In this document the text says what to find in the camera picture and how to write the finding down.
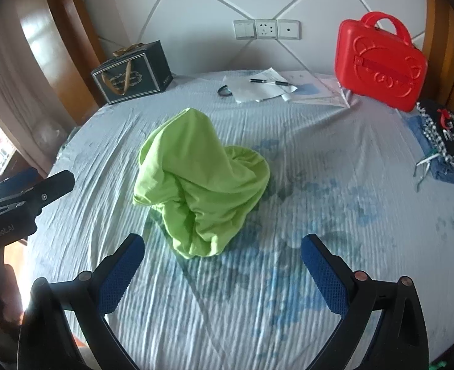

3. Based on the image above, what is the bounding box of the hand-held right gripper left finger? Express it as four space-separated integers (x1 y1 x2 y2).
17 233 146 370

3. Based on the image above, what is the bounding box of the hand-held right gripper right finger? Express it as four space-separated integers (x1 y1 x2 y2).
301 233 430 370

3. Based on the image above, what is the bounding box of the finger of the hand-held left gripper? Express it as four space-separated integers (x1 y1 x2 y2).
17 170 76 216

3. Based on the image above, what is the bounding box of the lime green shirt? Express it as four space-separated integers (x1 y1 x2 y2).
132 108 271 259

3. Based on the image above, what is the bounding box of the pale curtain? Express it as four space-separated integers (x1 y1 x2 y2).
0 6 79 174

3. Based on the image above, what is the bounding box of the dark gift bag with ribbon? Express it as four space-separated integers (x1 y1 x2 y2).
91 40 174 105

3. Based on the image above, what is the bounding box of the blue denim cloth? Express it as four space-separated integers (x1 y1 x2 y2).
406 115 454 185

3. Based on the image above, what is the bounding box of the printed paper sheet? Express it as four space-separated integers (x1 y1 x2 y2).
287 70 352 108

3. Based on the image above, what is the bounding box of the black and white checked cloth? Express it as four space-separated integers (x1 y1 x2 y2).
414 99 454 191

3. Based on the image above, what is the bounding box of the white paper sheet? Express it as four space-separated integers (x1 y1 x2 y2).
222 68 299 104

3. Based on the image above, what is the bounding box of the red plastic carry case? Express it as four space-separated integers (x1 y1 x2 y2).
334 11 429 113

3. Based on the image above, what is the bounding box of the white padded headboard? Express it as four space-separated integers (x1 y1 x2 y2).
72 0 436 82

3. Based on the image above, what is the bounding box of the white single-hole socket plate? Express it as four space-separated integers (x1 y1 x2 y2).
277 19 301 41

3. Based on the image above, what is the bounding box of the white multi-hole socket plate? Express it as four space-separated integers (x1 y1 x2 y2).
255 18 279 40

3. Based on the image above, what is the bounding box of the wooden headboard frame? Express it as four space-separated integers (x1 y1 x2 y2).
11 0 106 126

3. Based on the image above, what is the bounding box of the white wall switch plate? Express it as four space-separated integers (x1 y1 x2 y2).
233 19 257 40

